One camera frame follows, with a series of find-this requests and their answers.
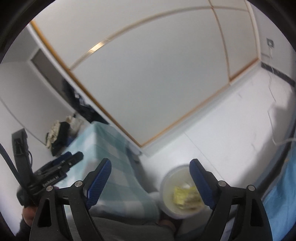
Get yellow snack wrapper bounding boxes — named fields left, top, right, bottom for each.
left=173, top=186, right=202, bottom=209

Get white trash bin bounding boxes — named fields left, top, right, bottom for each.
left=159, top=164, right=212, bottom=219

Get left hand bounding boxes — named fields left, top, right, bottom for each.
left=22, top=206, right=38, bottom=226

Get pile of clothes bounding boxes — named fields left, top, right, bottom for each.
left=46, top=115, right=83, bottom=157

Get teal checkered tablecloth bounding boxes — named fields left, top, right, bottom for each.
left=57, top=122, right=159, bottom=222

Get black backpack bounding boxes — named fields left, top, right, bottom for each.
left=62, top=79, right=109, bottom=125

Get white cabinet doors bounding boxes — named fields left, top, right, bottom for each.
left=30, top=1, right=259, bottom=153

